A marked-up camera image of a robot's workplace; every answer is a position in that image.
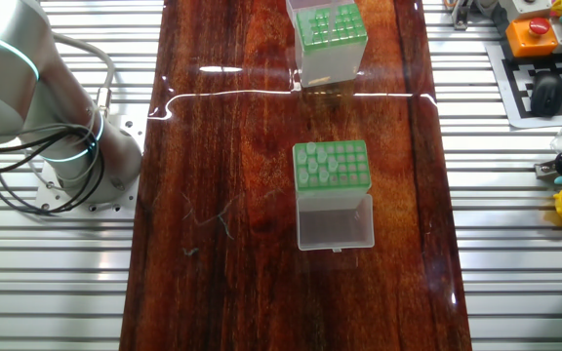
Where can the tall translucent green tip box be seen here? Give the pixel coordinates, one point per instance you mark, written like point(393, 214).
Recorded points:
point(334, 229)

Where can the low green rack tip box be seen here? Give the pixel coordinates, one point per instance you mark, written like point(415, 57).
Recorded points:
point(330, 68)

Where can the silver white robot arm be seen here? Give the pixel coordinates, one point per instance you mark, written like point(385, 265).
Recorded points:
point(8, 73)

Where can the glossy brown wooden board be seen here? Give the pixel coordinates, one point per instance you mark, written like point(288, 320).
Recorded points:
point(237, 292)

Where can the yellow button box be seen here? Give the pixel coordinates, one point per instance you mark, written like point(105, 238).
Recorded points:
point(525, 46)

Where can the black computer mouse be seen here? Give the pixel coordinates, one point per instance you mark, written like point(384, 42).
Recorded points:
point(547, 95)

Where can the red emergency stop button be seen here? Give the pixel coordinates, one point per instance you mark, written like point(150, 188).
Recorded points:
point(538, 25)

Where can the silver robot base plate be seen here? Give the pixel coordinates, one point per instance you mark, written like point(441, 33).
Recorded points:
point(132, 129)

